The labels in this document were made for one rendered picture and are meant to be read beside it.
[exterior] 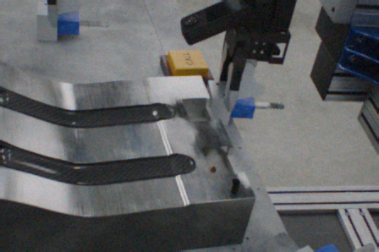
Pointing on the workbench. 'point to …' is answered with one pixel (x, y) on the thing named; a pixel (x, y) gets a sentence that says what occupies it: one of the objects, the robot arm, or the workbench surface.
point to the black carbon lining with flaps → (37, 163)
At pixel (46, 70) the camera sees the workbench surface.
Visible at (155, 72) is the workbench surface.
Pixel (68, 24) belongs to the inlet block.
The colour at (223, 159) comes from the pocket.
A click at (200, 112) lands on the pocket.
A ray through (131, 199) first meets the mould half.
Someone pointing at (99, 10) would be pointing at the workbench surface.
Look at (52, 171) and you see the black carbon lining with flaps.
